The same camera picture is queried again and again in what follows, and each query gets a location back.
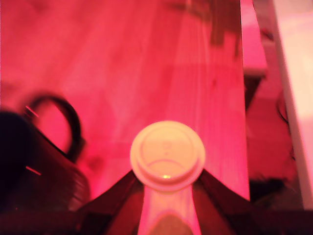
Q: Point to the white coffee capsule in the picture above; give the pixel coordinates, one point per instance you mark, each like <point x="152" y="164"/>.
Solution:
<point x="167" y="156"/>

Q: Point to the black Elwood mug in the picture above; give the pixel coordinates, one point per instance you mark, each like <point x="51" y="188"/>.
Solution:
<point x="29" y="166"/>

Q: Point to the white furniture panel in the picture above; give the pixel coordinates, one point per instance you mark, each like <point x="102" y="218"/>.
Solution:
<point x="298" y="73"/>

